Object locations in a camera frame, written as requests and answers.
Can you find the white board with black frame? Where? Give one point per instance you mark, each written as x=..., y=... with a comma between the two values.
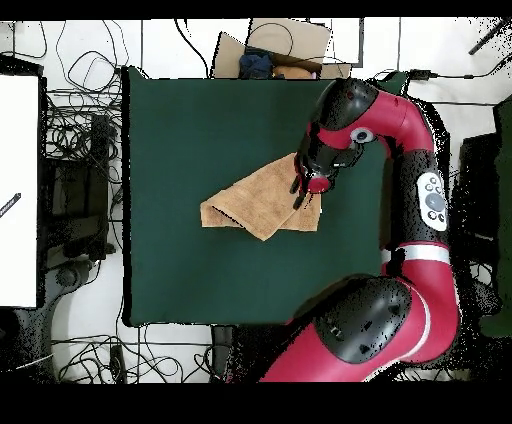
x=18, y=180

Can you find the dark blue garment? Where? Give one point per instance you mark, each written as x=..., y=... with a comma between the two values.
x=256, y=64

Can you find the black power adapter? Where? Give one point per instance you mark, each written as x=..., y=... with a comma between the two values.
x=419, y=74

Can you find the black equipment stand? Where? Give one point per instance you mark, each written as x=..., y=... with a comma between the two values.
x=100, y=180

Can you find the orange garment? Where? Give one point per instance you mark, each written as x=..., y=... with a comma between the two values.
x=292, y=72

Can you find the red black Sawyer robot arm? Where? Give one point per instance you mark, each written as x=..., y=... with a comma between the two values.
x=420, y=120

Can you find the dark green table cloth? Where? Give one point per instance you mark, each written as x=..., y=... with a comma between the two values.
x=200, y=120

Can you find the tan terry towel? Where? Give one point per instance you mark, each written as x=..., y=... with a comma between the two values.
x=260, y=200

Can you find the black power strip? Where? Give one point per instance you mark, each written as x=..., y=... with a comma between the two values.
x=118, y=364

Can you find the black marker pen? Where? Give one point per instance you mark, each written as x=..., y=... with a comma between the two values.
x=11, y=204

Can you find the black monitor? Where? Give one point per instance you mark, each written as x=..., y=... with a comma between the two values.
x=478, y=184

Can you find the black tripod leg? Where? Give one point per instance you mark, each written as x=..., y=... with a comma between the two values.
x=490, y=38

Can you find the brown cardboard box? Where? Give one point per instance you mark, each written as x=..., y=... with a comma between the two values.
x=288, y=38

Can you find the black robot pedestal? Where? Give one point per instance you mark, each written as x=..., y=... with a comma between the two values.
x=222, y=352

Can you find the green chair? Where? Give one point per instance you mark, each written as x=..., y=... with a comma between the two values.
x=504, y=200

